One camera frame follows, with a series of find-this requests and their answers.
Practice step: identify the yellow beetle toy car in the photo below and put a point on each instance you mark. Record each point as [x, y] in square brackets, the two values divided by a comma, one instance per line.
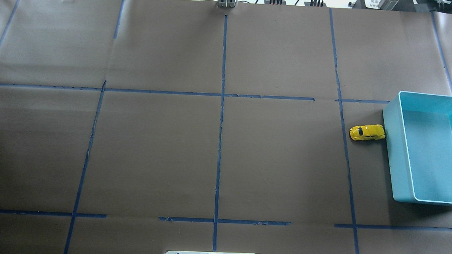
[367, 132]

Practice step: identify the light blue plastic bin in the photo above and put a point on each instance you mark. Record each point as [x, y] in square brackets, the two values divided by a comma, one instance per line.
[419, 143]

